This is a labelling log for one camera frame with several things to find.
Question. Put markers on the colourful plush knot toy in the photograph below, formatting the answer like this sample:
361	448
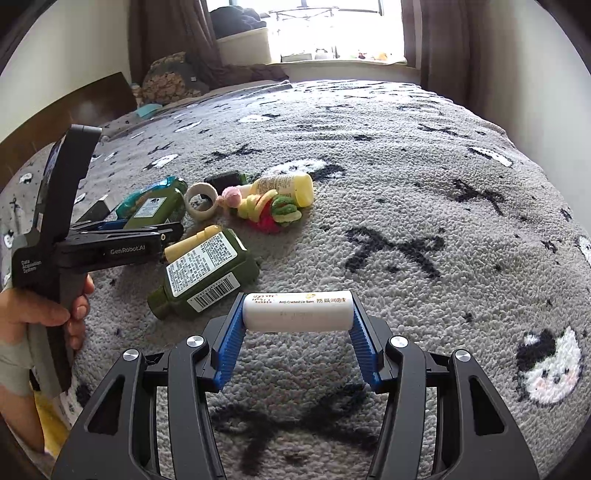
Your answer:
269	213

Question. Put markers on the yellow fluffy trash bag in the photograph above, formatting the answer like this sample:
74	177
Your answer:
54	429

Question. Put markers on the yellow lotion bottle white cap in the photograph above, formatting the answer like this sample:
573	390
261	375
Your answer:
297	186

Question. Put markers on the person's left hand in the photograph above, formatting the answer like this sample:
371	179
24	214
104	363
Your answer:
19	308

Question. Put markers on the white cylindrical tube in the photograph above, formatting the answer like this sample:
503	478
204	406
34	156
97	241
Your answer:
298	312

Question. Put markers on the white storage box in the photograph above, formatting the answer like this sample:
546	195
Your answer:
247	48

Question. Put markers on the brown curtain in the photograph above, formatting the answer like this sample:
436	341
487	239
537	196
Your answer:
159	28
443	43

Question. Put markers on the grey patterned fleece blanket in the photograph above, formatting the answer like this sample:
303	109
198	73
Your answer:
427	212

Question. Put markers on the dark wooden headboard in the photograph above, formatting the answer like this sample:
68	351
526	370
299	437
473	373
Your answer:
95	104

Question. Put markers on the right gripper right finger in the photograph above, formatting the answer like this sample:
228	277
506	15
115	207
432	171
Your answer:
393	365

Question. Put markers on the teal plastic wrapper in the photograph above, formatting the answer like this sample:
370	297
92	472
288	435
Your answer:
131	202

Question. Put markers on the brown patterned pillow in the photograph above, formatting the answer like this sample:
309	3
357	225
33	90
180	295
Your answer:
170	79

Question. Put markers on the small dark green bottle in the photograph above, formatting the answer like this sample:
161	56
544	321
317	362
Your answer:
160	206

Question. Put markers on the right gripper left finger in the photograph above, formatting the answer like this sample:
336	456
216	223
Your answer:
198	365

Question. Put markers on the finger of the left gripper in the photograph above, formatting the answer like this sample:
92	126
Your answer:
102	225
158	237

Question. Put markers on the brown curtain left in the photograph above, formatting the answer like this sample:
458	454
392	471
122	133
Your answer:
159	28

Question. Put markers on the large dark green bottle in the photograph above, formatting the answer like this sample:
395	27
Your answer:
203	276

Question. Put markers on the brown curtain right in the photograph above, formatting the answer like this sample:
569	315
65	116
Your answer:
443	43

